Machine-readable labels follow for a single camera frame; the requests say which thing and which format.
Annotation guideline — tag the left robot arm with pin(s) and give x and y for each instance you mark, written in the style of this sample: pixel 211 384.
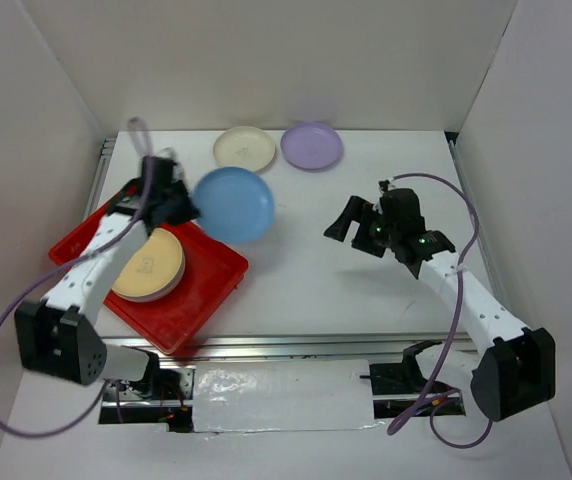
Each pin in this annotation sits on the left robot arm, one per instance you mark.
pixel 56 335

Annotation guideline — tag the aluminium front rail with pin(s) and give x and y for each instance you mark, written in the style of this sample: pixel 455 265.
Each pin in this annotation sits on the aluminium front rail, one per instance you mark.
pixel 262 348

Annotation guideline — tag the cream plate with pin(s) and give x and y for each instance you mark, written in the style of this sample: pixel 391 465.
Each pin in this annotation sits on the cream plate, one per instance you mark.
pixel 246 147

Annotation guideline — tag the blue plate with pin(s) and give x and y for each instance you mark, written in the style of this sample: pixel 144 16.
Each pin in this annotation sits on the blue plate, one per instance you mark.
pixel 236 205

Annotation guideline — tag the orange plate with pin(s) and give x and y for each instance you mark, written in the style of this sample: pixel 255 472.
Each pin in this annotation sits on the orange plate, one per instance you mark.
pixel 154 270

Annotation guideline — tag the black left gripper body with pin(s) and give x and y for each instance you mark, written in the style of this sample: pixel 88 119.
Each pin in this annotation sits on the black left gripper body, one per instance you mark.
pixel 179 207

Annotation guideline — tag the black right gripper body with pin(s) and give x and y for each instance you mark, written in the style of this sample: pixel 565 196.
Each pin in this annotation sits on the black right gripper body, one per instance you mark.
pixel 383 231

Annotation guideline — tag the red plastic bin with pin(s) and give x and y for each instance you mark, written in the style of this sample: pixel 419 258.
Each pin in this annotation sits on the red plastic bin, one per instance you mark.
pixel 206 290

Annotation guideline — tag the purple plate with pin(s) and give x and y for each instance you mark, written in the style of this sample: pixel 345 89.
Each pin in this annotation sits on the purple plate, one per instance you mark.
pixel 311 146

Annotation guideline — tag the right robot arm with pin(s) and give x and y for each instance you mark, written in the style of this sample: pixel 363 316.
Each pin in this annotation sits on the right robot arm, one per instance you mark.
pixel 517 366

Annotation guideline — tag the white foil-edged panel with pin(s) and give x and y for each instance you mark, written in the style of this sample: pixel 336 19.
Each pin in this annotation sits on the white foil-edged panel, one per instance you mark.
pixel 282 396

